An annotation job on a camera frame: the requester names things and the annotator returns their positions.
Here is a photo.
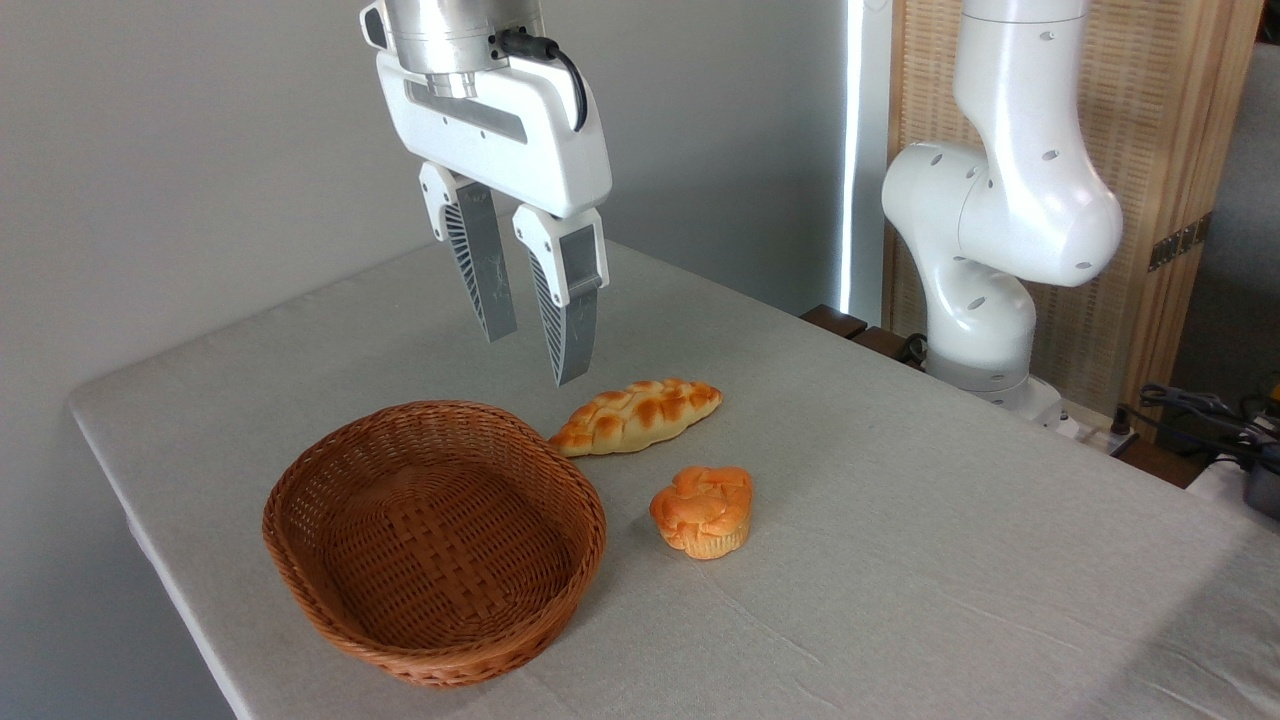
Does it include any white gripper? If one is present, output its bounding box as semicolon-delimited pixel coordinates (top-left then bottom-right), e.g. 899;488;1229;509
375;50;613;387

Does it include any round orange muffin bread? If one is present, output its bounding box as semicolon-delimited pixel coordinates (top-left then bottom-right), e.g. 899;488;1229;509
649;465;754;561

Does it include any long braided bread loaf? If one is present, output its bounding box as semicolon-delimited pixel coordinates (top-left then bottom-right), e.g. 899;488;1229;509
548;378;724;458

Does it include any brown woven wicker basket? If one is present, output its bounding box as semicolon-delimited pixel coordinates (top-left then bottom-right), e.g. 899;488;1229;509
262;400;608;688

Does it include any dark brown wooden block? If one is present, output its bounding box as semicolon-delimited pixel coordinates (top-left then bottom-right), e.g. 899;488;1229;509
800;304;926;369

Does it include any grey tablecloth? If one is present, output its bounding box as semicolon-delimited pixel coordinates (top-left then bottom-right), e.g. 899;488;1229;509
68;235;1280;720

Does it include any white power strip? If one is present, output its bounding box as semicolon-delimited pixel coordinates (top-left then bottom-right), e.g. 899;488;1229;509
1040;398;1141;453

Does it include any dark metal screen hinge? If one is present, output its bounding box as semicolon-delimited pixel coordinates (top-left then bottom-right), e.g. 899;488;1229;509
1148;212;1214;273

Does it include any grey metal device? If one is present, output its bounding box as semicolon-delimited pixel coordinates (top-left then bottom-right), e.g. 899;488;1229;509
1243;445;1280;521

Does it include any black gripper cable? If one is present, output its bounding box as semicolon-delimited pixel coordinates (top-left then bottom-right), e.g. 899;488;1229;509
497;28;589;133

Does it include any bright white vertical frame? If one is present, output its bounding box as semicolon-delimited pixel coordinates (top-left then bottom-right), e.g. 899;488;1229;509
840;0;893;326

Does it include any black cable bundle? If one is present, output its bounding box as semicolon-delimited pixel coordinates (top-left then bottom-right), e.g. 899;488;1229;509
1115;383;1280;471

